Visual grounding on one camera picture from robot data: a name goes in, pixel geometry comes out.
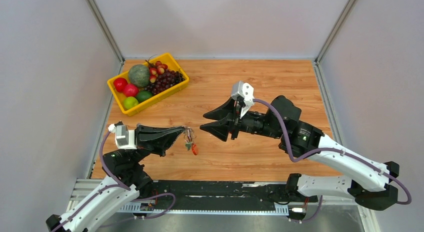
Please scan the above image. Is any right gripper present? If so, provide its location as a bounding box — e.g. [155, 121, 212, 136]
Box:
[199, 96, 283, 142]

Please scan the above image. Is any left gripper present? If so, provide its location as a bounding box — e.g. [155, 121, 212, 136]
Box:
[127, 122, 185, 165]

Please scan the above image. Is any metal key holder red handle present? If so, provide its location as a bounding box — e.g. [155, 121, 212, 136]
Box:
[184, 127, 199, 156]

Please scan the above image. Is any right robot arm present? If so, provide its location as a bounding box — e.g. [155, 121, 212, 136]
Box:
[200, 96, 399, 211]

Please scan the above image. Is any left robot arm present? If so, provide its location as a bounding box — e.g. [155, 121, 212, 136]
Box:
[46, 121, 191, 232]

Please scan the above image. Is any key with green tag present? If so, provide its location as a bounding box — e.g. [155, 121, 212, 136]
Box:
[185, 142, 193, 151]

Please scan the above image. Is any light green apple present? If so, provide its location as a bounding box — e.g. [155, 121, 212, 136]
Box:
[122, 96, 139, 110]

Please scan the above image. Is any dark green lime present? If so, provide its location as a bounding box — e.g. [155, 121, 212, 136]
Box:
[135, 90, 153, 103]

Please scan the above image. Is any pink red apple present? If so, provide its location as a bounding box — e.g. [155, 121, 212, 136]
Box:
[123, 83, 139, 97]

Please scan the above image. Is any dark purple grape bunch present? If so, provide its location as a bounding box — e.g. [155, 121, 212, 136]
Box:
[143, 70, 186, 95]

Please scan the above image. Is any green melon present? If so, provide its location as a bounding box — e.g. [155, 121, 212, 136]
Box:
[128, 64, 150, 87]

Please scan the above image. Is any red cherries bunch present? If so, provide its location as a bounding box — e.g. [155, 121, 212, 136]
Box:
[145, 60, 168, 84]

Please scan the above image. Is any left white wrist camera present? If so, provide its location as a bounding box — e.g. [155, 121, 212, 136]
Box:
[108, 121, 137, 150]

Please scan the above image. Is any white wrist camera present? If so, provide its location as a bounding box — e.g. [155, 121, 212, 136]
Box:
[231, 81, 255, 118]
[108, 121, 137, 150]

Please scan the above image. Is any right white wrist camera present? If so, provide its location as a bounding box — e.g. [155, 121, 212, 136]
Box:
[231, 81, 255, 118]

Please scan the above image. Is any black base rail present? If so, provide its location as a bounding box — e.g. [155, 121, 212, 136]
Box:
[117, 180, 320, 217]

